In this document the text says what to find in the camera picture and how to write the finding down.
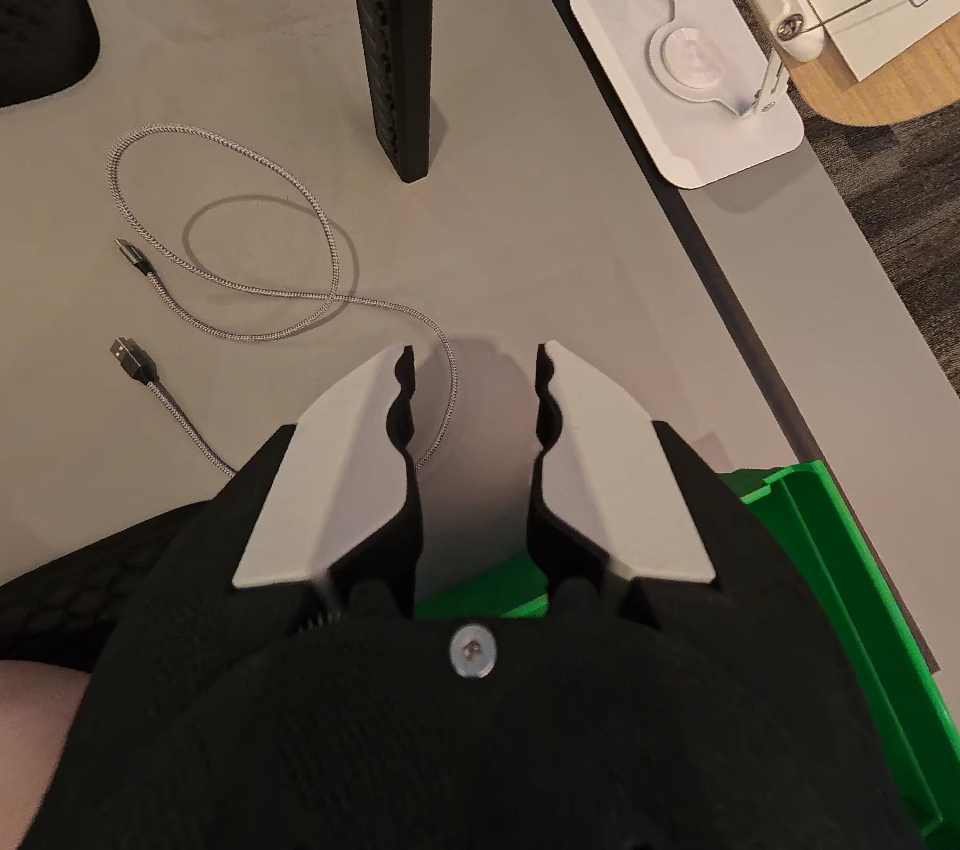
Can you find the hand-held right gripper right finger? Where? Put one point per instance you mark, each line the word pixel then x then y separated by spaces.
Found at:
pixel 622 490

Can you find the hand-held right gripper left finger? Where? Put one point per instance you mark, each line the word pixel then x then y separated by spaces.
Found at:
pixel 322 490

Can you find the green plastic bin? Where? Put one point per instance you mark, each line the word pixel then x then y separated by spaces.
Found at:
pixel 825 565

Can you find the black multi-port usb hub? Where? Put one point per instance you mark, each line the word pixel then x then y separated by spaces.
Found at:
pixel 397 39

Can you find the person's left forearm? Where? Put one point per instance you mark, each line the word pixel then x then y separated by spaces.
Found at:
pixel 34 752

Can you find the white board stand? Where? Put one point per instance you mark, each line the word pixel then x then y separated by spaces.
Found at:
pixel 637 39

